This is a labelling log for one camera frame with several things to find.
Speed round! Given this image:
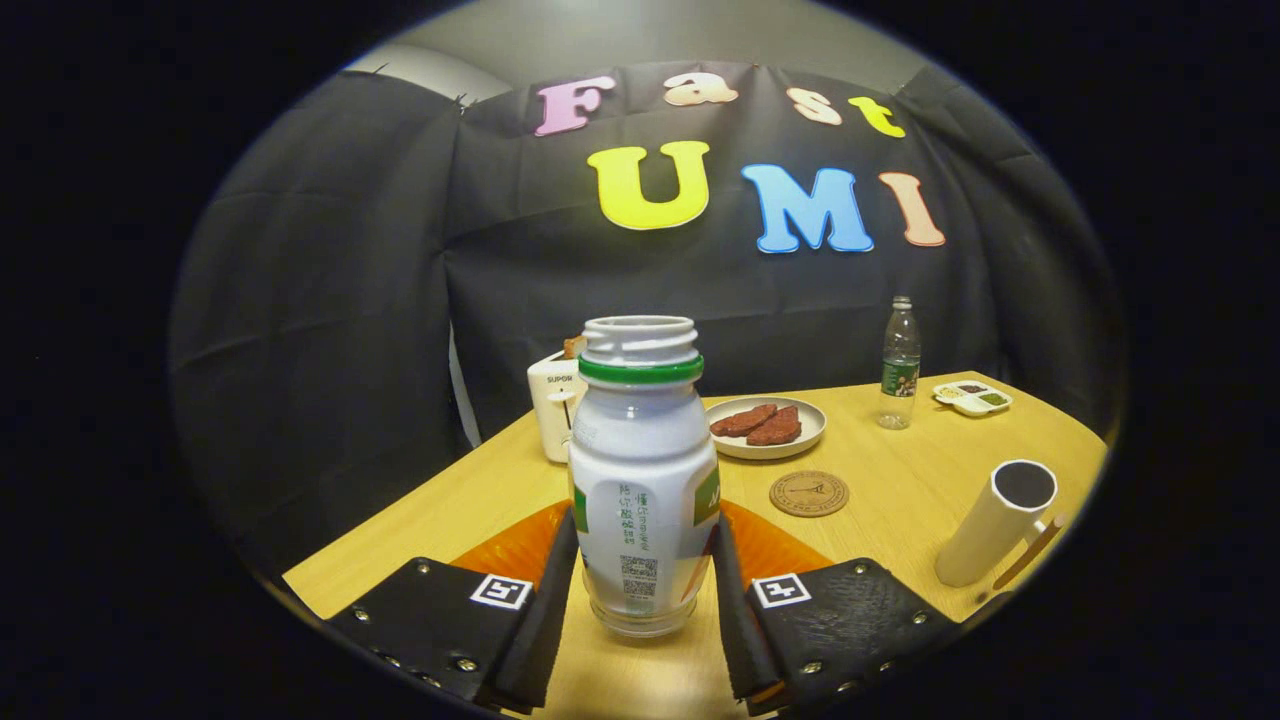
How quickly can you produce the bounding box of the short red meat slice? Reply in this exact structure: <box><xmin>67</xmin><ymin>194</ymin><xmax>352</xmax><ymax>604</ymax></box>
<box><xmin>745</xmin><ymin>405</ymin><xmax>804</xmax><ymax>447</ymax></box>

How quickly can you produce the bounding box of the white juice bottle green ring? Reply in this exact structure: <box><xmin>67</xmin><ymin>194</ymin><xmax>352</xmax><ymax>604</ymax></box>
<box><xmin>567</xmin><ymin>315</ymin><xmax>723</xmax><ymax>639</ymax></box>

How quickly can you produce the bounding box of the wooden table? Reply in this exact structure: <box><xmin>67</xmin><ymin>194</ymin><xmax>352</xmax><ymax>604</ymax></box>
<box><xmin>283</xmin><ymin>372</ymin><xmax>1109</xmax><ymax>720</ymax></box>

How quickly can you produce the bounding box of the white divided sauce dish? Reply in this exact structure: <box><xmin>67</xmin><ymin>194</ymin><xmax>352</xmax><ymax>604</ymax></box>
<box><xmin>933</xmin><ymin>380</ymin><xmax>1014</xmax><ymax>418</ymax></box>

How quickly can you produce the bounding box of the clear water bottle green label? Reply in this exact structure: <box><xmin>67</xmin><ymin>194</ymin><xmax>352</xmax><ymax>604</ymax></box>
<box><xmin>877</xmin><ymin>296</ymin><xmax>922</xmax><ymax>431</ymax></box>

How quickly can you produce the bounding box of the round cork coaster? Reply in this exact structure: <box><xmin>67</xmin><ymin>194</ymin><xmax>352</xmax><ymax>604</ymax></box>
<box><xmin>769</xmin><ymin>470</ymin><xmax>851</xmax><ymax>518</ymax></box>

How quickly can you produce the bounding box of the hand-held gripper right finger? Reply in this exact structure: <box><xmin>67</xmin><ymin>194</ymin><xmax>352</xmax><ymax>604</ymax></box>
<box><xmin>708</xmin><ymin>498</ymin><xmax>963</xmax><ymax>717</ymax></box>

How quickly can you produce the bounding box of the round beige plate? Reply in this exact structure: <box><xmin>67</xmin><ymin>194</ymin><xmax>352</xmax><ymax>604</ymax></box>
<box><xmin>705</xmin><ymin>396</ymin><xmax>828</xmax><ymax>461</ymax></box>

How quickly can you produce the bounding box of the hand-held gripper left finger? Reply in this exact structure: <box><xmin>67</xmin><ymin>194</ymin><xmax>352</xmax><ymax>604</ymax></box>
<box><xmin>325</xmin><ymin>498</ymin><xmax>583</xmax><ymax>716</ymax></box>

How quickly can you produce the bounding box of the white cup with cork handle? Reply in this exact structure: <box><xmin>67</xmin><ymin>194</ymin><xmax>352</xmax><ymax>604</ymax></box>
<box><xmin>934</xmin><ymin>459</ymin><xmax>1067</xmax><ymax>591</ymax></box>

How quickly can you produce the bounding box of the long red meat slice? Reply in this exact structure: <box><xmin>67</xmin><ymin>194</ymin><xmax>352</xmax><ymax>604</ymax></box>
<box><xmin>710</xmin><ymin>403</ymin><xmax>779</xmax><ymax>438</ymax></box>

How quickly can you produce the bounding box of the white toaster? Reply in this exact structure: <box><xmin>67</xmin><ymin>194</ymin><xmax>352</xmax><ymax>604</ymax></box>
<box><xmin>527</xmin><ymin>350</ymin><xmax>589</xmax><ymax>465</ymax></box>

